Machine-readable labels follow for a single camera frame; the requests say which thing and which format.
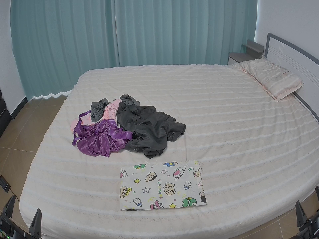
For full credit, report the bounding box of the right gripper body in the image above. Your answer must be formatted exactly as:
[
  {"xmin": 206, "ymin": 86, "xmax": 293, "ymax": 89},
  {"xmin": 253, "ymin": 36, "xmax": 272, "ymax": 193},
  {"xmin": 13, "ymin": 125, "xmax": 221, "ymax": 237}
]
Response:
[{"xmin": 297, "ymin": 211, "xmax": 319, "ymax": 239}]

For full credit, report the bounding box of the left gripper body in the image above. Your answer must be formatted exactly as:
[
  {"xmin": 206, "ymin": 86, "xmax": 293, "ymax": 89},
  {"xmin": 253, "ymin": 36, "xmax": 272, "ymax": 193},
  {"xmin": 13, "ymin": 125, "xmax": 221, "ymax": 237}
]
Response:
[{"xmin": 0, "ymin": 212, "xmax": 41, "ymax": 239}]

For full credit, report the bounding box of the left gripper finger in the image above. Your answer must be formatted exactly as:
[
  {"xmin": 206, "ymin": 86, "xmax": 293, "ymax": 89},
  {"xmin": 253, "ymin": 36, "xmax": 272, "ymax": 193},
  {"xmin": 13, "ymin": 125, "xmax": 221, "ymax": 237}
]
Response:
[
  {"xmin": 28, "ymin": 208, "xmax": 42, "ymax": 234},
  {"xmin": 2, "ymin": 195, "xmax": 17, "ymax": 219}
]

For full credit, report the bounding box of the white printed pyjama top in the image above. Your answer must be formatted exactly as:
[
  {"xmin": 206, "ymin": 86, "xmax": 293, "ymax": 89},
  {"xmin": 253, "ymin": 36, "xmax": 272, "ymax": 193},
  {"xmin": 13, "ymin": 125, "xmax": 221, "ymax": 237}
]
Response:
[{"xmin": 120, "ymin": 160, "xmax": 208, "ymax": 212}]

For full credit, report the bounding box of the bed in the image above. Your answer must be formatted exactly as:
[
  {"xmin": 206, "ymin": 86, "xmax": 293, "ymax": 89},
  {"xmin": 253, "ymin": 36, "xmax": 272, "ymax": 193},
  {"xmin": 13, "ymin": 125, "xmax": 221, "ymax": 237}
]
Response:
[{"xmin": 19, "ymin": 33, "xmax": 319, "ymax": 239}]

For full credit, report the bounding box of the black power strip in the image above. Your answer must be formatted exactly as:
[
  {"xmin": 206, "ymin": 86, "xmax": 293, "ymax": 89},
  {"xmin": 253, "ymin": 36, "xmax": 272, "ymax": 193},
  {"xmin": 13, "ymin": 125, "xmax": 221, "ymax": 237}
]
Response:
[{"xmin": 0, "ymin": 175, "xmax": 11, "ymax": 193}]

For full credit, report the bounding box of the black padded sofa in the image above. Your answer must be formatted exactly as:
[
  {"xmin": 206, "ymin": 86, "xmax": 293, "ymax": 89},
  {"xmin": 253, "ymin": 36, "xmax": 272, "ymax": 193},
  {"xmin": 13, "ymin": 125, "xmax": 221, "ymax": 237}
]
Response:
[{"xmin": 0, "ymin": 88, "xmax": 13, "ymax": 138}]

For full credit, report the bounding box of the purple garment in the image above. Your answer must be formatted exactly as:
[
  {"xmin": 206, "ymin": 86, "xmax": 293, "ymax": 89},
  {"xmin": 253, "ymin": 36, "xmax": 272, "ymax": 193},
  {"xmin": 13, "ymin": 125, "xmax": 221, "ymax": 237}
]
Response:
[{"xmin": 72, "ymin": 110, "xmax": 133, "ymax": 158}]

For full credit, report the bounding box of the pale pink striped pillow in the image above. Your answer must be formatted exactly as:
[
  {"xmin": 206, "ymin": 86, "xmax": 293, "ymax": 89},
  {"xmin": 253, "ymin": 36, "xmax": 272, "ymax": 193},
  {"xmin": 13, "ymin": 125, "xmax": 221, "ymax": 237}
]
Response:
[{"xmin": 240, "ymin": 58, "xmax": 304, "ymax": 102}]

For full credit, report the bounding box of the grey garment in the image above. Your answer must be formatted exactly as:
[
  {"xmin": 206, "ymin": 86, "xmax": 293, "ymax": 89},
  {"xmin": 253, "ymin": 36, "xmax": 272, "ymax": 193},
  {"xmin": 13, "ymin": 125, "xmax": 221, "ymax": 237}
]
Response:
[{"xmin": 90, "ymin": 94, "xmax": 140, "ymax": 123}]

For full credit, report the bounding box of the pink garment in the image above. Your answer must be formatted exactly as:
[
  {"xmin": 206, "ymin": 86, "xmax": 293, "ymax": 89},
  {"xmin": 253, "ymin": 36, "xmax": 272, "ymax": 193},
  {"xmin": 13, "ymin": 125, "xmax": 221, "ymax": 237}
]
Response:
[{"xmin": 70, "ymin": 100, "xmax": 123, "ymax": 134}]

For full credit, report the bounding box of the black shirt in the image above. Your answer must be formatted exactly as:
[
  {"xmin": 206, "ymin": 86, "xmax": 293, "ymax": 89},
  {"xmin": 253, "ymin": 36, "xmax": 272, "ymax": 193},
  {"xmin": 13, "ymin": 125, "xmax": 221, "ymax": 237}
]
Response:
[{"xmin": 116, "ymin": 101, "xmax": 186, "ymax": 160}]

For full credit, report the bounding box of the grey bedside table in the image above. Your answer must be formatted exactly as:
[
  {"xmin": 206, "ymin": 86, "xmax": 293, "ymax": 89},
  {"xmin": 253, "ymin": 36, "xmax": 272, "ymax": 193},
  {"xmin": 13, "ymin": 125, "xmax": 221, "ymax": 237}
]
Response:
[{"xmin": 228, "ymin": 39, "xmax": 265, "ymax": 65}]

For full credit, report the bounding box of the blue-green curtain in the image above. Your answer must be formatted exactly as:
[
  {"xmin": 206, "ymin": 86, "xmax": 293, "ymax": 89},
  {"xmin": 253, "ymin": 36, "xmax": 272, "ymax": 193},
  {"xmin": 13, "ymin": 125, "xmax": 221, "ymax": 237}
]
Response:
[{"xmin": 10, "ymin": 0, "xmax": 258, "ymax": 101}]

